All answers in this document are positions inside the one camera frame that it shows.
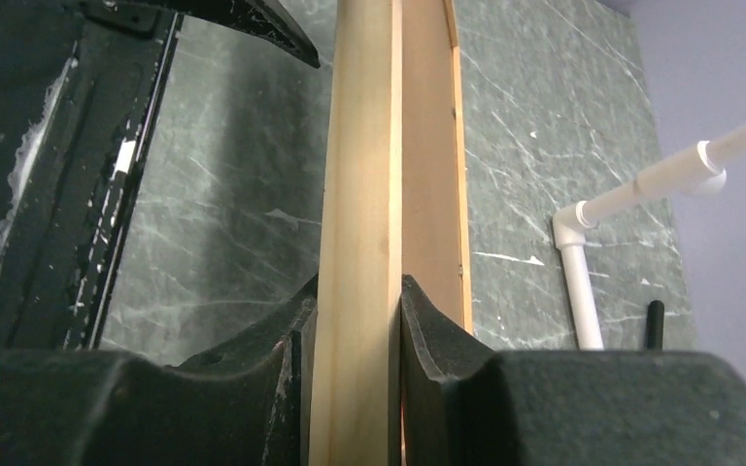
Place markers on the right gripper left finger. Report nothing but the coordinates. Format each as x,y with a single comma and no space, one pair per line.
242,402

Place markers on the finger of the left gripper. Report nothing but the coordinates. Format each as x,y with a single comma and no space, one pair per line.
267,20

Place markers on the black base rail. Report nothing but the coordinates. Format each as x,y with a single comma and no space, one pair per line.
81,84

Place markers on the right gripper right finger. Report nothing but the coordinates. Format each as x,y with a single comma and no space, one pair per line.
467,404

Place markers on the wooden picture frame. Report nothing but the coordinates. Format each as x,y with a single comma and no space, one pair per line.
355,405

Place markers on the white PVC pipe stand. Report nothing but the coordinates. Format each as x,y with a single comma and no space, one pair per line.
700,169

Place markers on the brown backing board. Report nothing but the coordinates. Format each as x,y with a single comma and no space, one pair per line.
434,237

